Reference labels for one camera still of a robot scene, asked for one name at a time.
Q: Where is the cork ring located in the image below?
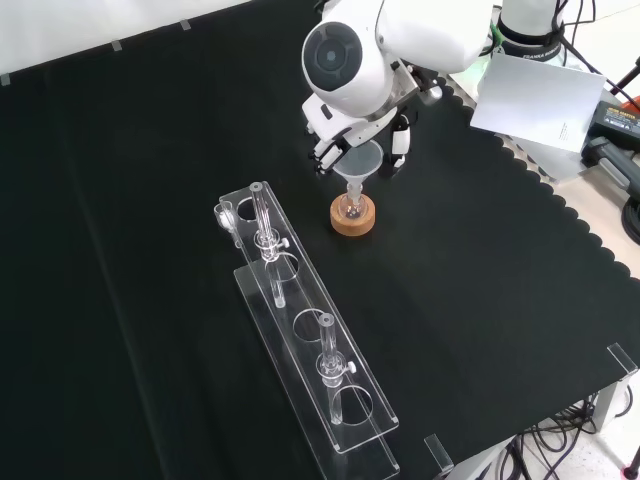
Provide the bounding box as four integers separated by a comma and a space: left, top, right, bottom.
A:
329, 192, 376, 239

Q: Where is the clear plastic funnel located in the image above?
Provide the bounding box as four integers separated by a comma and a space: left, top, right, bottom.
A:
332, 139, 386, 209

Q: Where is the black handled device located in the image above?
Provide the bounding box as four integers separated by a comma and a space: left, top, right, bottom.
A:
582, 136, 640, 202

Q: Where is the black tripod leg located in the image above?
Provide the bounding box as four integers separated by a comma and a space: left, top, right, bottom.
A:
606, 55, 640, 110

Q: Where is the clear acrylic funnel stand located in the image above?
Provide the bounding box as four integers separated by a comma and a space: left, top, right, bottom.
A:
218, 180, 401, 480

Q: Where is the glass weighing funnel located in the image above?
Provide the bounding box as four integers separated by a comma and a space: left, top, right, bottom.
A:
213, 201, 242, 249

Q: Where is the pale board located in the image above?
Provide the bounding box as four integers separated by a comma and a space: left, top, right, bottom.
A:
469, 52, 607, 154

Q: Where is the glass round-bottom flask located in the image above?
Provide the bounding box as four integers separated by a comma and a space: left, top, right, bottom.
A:
337, 192, 367, 222

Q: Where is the bundle of black cables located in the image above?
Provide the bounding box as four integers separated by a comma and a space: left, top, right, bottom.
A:
499, 392, 640, 480

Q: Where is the black box with orange label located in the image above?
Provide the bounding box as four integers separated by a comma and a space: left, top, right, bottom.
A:
589, 99, 640, 146

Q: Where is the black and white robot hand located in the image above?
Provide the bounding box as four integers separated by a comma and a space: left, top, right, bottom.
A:
301, 92, 419, 178

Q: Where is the clear acrylic bracket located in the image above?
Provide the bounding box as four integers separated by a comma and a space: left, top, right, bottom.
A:
606, 343, 640, 376
423, 433, 455, 475

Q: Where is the black cloth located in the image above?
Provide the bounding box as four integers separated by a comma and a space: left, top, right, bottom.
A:
0, 0, 640, 480

